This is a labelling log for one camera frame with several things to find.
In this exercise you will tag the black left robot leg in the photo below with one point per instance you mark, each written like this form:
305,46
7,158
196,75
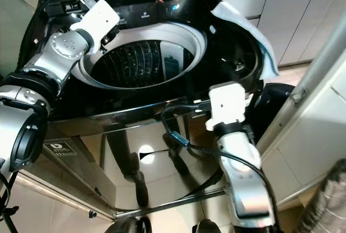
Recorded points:
131,226

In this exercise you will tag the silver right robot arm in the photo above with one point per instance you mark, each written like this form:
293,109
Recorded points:
246,190

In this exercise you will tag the metal door latch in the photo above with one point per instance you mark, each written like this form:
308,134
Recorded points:
297,97

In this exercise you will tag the light blue cloth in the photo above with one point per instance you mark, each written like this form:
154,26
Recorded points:
246,27

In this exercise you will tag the black right robot leg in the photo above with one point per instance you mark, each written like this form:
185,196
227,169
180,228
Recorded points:
205,227

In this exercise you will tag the black robot leg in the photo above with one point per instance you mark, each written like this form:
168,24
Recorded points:
131,226
205,227

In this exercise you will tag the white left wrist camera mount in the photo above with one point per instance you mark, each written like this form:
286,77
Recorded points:
100,19

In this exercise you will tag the steel washer drum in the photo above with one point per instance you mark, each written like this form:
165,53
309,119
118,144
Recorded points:
135,62

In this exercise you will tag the white kitchen cabinets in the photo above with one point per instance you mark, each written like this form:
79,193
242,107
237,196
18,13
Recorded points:
292,17

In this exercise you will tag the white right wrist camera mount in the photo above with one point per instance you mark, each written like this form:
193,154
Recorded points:
227,106

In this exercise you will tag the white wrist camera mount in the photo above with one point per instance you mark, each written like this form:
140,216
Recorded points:
100,19
227,106

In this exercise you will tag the white door panel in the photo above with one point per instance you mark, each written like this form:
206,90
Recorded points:
319,119

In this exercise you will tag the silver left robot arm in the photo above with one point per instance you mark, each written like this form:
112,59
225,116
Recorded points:
65,49

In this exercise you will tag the black top-loading washing machine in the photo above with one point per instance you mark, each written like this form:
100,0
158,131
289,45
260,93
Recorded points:
130,100

